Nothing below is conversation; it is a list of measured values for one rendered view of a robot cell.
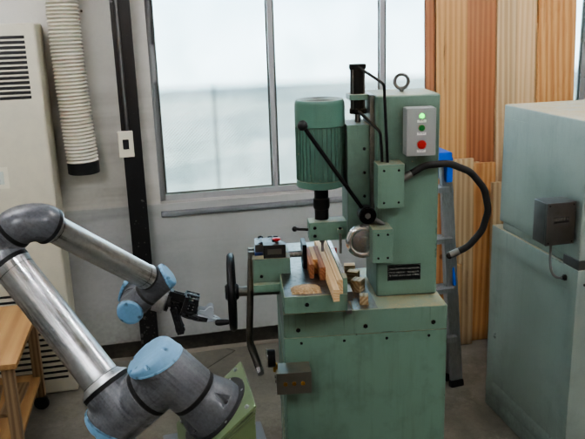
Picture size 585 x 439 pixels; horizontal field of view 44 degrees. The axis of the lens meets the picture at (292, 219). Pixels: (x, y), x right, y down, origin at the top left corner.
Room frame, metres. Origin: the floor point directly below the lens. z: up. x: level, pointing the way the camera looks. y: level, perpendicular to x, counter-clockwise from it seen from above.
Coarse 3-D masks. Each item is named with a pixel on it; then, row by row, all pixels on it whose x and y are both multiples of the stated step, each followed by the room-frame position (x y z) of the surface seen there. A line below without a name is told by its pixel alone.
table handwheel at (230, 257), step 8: (232, 256) 2.51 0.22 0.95; (232, 264) 2.45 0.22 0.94; (232, 272) 2.42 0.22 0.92; (232, 280) 2.40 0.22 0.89; (232, 288) 2.38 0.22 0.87; (240, 288) 2.51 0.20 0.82; (232, 296) 2.37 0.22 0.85; (232, 304) 2.37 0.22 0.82; (232, 312) 2.37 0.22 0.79; (232, 320) 2.38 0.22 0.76; (232, 328) 2.41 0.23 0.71
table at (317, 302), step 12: (300, 264) 2.54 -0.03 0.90; (288, 276) 2.41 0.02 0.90; (300, 276) 2.41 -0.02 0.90; (264, 288) 2.42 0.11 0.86; (276, 288) 2.42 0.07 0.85; (288, 288) 2.29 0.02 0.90; (324, 288) 2.28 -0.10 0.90; (288, 300) 2.21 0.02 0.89; (300, 300) 2.22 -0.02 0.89; (312, 300) 2.22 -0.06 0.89; (324, 300) 2.22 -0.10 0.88; (288, 312) 2.21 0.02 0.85; (300, 312) 2.22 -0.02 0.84; (312, 312) 2.22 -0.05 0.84
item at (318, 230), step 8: (312, 224) 2.50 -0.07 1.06; (320, 224) 2.50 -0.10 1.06; (328, 224) 2.50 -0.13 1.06; (336, 224) 2.50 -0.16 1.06; (344, 224) 2.51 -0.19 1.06; (312, 232) 2.50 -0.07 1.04; (320, 232) 2.50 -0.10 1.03; (328, 232) 2.50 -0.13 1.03; (336, 232) 2.50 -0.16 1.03; (344, 232) 2.51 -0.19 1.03; (312, 240) 2.50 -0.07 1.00; (320, 240) 2.53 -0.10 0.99
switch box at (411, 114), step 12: (408, 108) 2.39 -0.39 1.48; (420, 108) 2.39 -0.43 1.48; (432, 108) 2.39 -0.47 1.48; (408, 120) 2.38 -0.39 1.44; (432, 120) 2.39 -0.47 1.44; (408, 132) 2.38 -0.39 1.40; (432, 132) 2.39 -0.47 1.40; (408, 144) 2.38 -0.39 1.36; (432, 144) 2.39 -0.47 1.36; (408, 156) 2.39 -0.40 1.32
